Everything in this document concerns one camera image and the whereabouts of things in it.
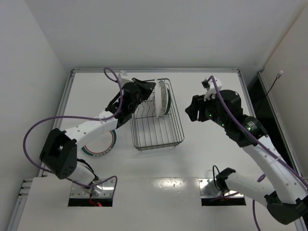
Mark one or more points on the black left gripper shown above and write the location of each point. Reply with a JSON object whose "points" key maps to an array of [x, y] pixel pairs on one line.
{"points": [[138, 88]]}

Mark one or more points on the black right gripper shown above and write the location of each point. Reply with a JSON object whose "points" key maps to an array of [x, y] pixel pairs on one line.
{"points": [[198, 108]]}

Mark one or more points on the green red rimmed plate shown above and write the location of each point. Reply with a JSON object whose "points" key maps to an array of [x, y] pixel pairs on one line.
{"points": [[101, 145], [157, 98]]}

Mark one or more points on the white plate with characters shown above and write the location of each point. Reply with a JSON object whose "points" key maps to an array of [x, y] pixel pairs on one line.
{"points": [[164, 98]]}

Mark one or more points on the blue patterned green plate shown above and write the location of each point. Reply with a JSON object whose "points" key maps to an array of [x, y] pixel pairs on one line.
{"points": [[168, 102]]}

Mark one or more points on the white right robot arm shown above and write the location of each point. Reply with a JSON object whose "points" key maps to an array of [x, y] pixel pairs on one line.
{"points": [[285, 196]]}

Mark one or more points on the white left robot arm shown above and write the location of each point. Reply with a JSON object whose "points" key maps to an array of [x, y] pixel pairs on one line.
{"points": [[59, 153]]}

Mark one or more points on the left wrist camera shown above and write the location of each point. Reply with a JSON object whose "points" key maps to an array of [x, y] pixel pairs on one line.
{"points": [[123, 78]]}

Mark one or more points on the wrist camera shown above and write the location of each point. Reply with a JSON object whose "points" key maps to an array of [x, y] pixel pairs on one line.
{"points": [[123, 78], [209, 84]]}

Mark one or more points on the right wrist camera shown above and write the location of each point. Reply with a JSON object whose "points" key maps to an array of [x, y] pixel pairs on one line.
{"points": [[209, 84]]}

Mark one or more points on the grey wire dish rack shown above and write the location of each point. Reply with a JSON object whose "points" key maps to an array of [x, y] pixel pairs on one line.
{"points": [[150, 132]]}

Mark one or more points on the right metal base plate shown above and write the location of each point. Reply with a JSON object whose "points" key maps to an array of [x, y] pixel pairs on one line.
{"points": [[209, 191]]}

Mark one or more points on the metal base plate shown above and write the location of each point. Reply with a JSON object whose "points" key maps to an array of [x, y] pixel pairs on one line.
{"points": [[104, 190], [209, 191]]}

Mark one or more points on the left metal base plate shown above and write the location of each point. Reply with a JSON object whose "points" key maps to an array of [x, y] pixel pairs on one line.
{"points": [[104, 190]]}

